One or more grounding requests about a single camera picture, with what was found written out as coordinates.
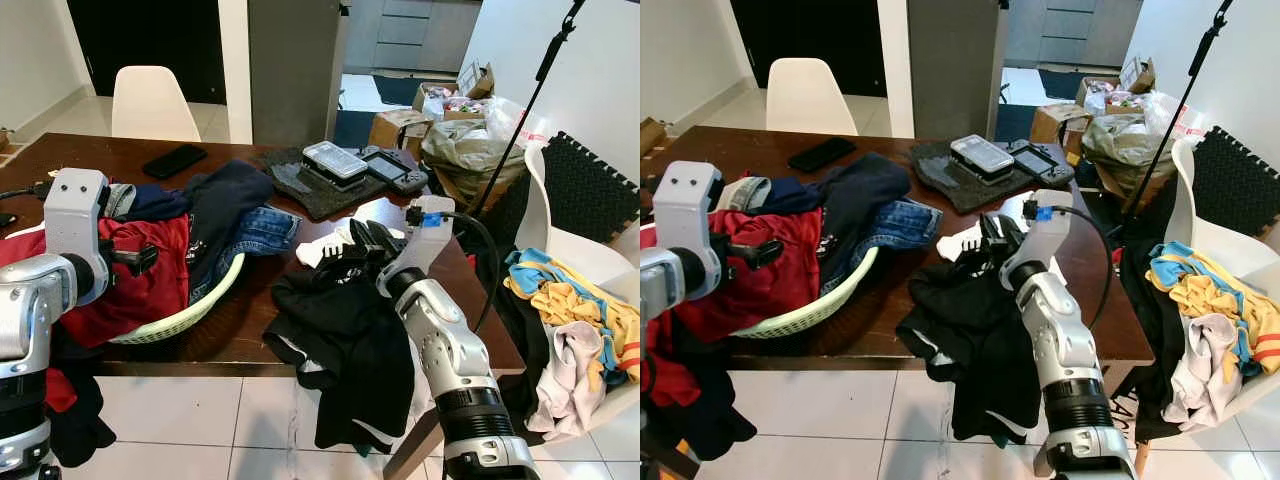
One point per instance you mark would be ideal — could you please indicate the dark red T-shirt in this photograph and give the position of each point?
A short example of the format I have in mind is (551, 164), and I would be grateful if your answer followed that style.
(770, 275)
(140, 275)

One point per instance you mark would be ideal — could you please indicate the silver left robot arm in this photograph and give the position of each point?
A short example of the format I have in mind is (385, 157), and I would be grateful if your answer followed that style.
(30, 300)
(665, 290)

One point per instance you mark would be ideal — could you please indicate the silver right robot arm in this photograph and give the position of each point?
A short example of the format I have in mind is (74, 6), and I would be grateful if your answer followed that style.
(1065, 350)
(450, 350)

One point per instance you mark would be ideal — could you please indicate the black foam mat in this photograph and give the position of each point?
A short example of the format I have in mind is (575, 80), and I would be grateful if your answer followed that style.
(955, 190)
(320, 198)

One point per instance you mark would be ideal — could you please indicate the pale green laundry basket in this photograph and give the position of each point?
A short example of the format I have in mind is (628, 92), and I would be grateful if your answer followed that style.
(810, 312)
(190, 312)

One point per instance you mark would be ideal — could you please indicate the black handheld game console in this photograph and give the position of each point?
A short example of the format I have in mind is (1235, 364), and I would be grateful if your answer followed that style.
(1045, 163)
(395, 172)

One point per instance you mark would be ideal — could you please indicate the clear plastic container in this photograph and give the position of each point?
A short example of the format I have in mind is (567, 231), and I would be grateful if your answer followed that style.
(335, 160)
(982, 155)

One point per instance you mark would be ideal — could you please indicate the blue denim jeans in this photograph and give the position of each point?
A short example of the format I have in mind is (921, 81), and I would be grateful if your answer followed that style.
(905, 225)
(262, 230)

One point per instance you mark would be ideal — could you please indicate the black white-striped shirt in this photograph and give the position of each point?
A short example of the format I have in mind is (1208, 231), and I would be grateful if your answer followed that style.
(975, 340)
(345, 350)

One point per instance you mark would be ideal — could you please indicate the black smartphone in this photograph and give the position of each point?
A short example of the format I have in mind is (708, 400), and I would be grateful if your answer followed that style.
(175, 160)
(822, 153)

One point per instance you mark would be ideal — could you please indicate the navy blue sweater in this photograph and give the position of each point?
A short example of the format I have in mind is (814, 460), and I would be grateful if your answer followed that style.
(860, 190)
(230, 195)

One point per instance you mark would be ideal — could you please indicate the dark brown wooden table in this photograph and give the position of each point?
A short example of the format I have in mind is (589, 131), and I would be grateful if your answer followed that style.
(860, 345)
(230, 335)

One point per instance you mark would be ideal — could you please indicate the small cardboard box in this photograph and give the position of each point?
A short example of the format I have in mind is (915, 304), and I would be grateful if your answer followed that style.
(1060, 122)
(400, 128)

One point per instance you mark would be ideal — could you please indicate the grey green plastic bag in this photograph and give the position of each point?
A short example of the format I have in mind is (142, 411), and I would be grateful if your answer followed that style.
(1130, 145)
(470, 155)

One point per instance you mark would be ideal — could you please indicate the dark hanging garment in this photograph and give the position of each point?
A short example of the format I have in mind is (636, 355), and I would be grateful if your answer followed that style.
(700, 400)
(80, 420)

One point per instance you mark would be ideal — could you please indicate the black garment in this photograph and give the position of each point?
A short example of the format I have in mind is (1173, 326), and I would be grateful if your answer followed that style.
(510, 320)
(1150, 330)

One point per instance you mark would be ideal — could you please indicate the white plastic chair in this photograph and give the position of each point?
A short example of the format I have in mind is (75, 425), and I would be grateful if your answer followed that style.
(545, 220)
(815, 95)
(150, 100)
(1210, 220)

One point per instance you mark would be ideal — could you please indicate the black puzzle foam tile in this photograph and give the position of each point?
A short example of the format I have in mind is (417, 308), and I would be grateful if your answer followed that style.
(590, 190)
(1240, 180)

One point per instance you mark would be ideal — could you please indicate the open filled cardboard box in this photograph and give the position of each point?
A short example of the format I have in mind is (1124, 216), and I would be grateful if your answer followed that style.
(1120, 90)
(455, 95)

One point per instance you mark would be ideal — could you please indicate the yellow blue shirt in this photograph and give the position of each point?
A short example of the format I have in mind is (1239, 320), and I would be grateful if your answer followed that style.
(1215, 290)
(570, 300)

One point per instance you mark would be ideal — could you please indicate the white red-print plastic bag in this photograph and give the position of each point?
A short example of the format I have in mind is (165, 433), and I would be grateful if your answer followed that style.
(1180, 115)
(515, 120)

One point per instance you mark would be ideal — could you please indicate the pale pink garment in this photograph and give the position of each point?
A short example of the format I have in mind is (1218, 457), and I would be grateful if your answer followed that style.
(570, 380)
(1210, 370)

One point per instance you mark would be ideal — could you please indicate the grey drawer cabinet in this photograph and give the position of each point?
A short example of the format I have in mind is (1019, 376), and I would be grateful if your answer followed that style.
(1070, 25)
(410, 30)

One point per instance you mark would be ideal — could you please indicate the black microphone stand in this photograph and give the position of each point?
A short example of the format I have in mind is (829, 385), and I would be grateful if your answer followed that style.
(1183, 98)
(533, 95)

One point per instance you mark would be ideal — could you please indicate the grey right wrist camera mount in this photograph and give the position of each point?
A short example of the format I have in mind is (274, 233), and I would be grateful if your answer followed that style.
(1040, 230)
(420, 235)

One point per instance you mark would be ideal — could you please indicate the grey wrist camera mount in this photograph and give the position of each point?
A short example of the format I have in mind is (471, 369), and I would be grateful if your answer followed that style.
(75, 215)
(1040, 230)
(690, 205)
(420, 235)

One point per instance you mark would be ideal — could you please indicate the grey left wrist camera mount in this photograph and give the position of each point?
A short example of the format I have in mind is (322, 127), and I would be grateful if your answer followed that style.
(690, 205)
(75, 215)

